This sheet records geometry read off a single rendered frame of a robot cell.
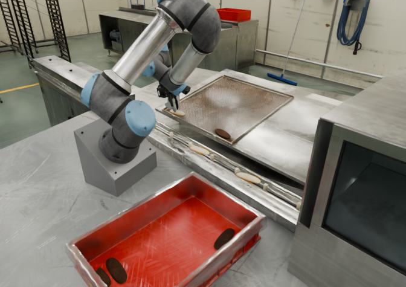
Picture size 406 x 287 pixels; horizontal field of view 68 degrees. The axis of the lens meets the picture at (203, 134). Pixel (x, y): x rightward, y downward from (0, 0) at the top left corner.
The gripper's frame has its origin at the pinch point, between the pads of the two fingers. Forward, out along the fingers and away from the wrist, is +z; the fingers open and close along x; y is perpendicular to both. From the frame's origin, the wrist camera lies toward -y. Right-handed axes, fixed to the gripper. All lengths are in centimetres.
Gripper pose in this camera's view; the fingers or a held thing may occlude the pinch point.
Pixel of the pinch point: (177, 109)
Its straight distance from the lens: 160.7
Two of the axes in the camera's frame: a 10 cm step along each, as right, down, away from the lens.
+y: -9.2, -1.1, 3.7
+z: 1.4, 8.0, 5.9
